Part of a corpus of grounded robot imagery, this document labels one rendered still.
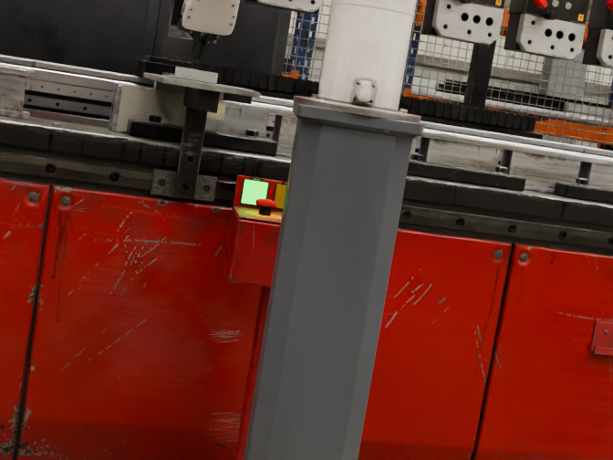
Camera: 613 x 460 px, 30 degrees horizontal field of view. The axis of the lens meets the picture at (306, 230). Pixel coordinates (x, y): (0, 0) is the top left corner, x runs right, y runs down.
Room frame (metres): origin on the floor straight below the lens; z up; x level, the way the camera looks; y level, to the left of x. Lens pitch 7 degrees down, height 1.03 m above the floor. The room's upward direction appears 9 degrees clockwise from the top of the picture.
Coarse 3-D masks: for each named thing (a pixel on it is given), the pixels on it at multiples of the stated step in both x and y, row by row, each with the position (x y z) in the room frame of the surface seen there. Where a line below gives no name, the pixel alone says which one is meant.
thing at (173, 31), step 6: (174, 0) 2.33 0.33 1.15; (180, 0) 2.33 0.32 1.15; (174, 6) 2.33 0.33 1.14; (180, 6) 2.33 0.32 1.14; (174, 12) 2.33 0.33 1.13; (180, 12) 2.33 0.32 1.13; (174, 18) 2.33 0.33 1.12; (180, 18) 2.33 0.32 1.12; (174, 24) 2.33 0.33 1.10; (174, 30) 2.34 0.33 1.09; (180, 30) 2.34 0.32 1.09; (174, 36) 2.34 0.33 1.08; (180, 36) 2.34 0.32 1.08; (186, 36) 2.35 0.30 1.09
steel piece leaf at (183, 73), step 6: (180, 72) 2.25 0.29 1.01; (186, 72) 2.25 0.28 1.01; (192, 72) 2.25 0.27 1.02; (198, 72) 2.26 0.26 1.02; (204, 72) 2.26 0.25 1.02; (210, 72) 2.26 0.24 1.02; (186, 78) 2.25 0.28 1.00; (192, 78) 2.25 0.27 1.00; (198, 78) 2.26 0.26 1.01; (204, 78) 2.26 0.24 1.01; (210, 78) 2.27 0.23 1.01; (216, 78) 2.27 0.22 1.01
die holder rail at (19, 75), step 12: (0, 72) 2.22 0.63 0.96; (12, 72) 2.22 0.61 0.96; (24, 72) 2.23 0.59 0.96; (0, 84) 2.22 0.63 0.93; (12, 84) 2.23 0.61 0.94; (24, 84) 2.23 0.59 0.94; (0, 96) 2.22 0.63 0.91; (12, 96) 2.23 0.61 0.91; (24, 96) 2.23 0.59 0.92; (0, 108) 2.22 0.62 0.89; (12, 108) 2.23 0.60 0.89
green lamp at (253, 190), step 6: (246, 180) 2.17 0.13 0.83; (246, 186) 2.17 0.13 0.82; (252, 186) 2.17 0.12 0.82; (258, 186) 2.17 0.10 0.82; (264, 186) 2.17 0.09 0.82; (246, 192) 2.17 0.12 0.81; (252, 192) 2.17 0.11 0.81; (258, 192) 2.17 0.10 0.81; (264, 192) 2.17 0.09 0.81; (246, 198) 2.17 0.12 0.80; (252, 198) 2.17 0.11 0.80; (258, 198) 2.17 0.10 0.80; (264, 198) 2.17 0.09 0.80
